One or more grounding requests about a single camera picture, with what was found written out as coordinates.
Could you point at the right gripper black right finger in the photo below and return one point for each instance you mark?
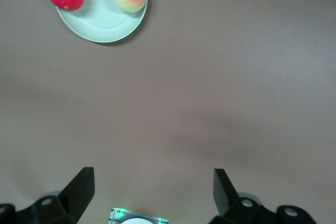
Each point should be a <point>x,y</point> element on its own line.
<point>228,205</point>

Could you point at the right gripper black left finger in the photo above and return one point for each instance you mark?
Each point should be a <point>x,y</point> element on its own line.
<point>73,200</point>

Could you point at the light green round plate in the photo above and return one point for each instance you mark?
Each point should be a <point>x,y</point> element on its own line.
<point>102,24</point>

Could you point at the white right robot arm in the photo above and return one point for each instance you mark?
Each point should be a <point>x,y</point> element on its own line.
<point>137,221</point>

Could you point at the brown table cover sheet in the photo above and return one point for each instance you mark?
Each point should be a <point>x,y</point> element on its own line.
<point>210,77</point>

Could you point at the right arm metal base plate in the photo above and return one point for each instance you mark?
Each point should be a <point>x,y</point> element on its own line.
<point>116,214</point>

